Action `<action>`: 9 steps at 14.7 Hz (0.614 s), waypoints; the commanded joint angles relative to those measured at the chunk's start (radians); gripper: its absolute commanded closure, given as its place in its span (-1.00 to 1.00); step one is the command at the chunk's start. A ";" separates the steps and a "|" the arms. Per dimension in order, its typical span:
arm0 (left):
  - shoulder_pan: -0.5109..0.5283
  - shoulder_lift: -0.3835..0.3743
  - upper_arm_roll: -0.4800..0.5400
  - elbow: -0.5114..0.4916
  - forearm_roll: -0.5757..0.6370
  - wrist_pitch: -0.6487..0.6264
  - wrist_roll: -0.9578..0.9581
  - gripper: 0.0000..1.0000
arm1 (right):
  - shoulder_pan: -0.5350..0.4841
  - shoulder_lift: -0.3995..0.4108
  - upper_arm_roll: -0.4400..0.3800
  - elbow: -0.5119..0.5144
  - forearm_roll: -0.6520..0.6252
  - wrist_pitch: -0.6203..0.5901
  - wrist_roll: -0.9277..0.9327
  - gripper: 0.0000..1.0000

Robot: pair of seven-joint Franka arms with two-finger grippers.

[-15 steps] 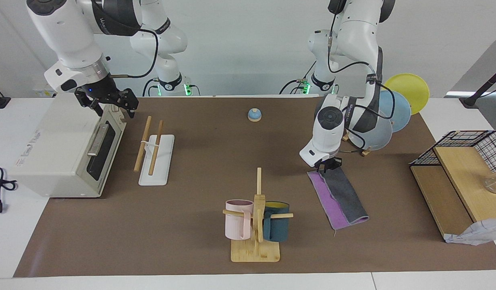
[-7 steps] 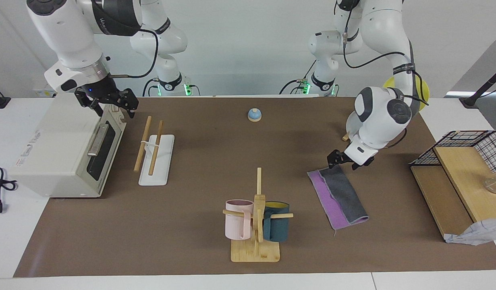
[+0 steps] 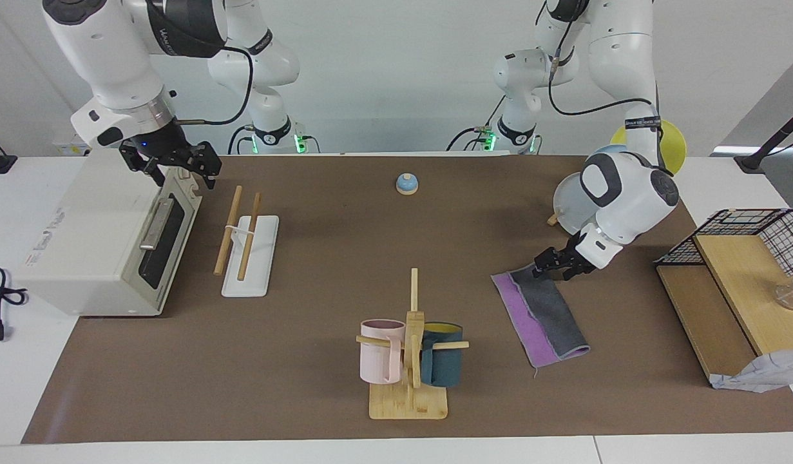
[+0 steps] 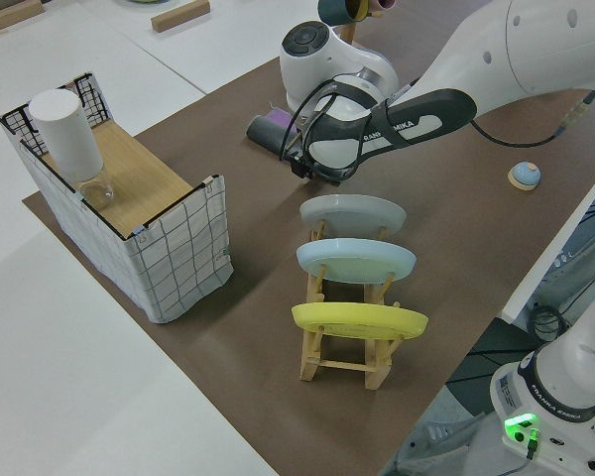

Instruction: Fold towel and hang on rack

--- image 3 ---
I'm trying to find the black wire basket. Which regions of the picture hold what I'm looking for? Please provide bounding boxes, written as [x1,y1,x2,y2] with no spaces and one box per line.
[654,208,793,276]

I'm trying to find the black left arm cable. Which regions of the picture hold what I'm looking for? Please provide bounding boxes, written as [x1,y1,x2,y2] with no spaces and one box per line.
[537,0,662,169]

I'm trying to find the wooden shelf unit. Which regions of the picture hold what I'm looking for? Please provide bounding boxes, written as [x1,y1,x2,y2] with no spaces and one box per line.
[656,233,793,387]

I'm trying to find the pink mug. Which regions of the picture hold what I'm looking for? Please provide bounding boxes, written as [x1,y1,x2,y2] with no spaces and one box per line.
[360,319,406,385]

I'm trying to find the dark teal mug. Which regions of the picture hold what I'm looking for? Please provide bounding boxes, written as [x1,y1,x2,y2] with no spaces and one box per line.
[420,322,464,388]

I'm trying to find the white patterned paper sheet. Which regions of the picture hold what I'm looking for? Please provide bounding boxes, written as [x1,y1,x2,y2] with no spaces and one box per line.
[711,348,793,394]

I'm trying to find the black base cable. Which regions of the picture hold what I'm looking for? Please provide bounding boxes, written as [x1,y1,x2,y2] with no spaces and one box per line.
[227,124,256,155]
[446,97,508,153]

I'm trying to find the yellow plate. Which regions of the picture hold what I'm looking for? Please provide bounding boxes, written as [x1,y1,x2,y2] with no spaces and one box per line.
[610,119,688,176]

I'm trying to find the grey plate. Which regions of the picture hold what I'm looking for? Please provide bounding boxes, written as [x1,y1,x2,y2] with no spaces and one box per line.
[553,173,604,237]

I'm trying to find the black clamp stand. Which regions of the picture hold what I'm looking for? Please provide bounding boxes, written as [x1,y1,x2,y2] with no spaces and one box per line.
[734,103,793,173]

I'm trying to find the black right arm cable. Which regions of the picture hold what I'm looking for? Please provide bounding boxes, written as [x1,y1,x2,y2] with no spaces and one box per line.
[148,0,255,127]

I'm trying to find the clear glass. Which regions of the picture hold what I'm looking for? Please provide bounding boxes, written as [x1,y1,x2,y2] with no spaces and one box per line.
[775,267,793,312]

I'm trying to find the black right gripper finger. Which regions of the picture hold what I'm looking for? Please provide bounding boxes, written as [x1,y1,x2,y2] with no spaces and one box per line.
[191,142,224,191]
[120,148,167,188]

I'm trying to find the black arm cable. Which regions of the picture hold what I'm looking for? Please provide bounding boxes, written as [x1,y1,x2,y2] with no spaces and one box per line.
[537,0,662,169]
[148,0,255,127]

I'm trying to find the brown table mat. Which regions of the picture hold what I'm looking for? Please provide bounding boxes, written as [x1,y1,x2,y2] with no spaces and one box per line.
[21,155,793,444]

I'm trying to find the cream toaster oven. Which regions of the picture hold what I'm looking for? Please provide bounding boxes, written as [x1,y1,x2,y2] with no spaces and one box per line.
[14,150,204,318]

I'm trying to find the purple towel with grey back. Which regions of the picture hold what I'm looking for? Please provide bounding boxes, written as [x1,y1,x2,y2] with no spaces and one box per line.
[491,263,591,378]

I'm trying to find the white towel rack wooden bars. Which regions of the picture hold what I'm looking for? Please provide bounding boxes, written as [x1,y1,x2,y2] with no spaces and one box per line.
[214,186,280,298]

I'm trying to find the wooden mug tree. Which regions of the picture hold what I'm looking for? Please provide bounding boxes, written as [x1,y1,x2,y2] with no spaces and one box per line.
[356,267,470,421]

